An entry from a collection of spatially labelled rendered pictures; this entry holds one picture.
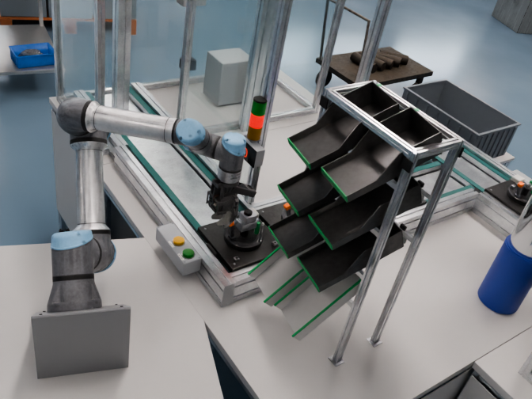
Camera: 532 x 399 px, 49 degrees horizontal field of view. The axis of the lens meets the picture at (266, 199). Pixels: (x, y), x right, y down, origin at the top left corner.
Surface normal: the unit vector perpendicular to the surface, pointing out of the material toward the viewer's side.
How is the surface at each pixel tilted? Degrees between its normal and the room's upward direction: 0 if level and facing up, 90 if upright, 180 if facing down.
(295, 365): 0
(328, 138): 25
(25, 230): 0
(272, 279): 45
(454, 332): 0
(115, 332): 90
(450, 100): 90
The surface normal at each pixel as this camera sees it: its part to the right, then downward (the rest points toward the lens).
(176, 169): 0.16, -0.79
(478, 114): -0.81, 0.23
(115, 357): 0.28, 0.61
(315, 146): -0.23, -0.66
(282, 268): -0.52, -0.47
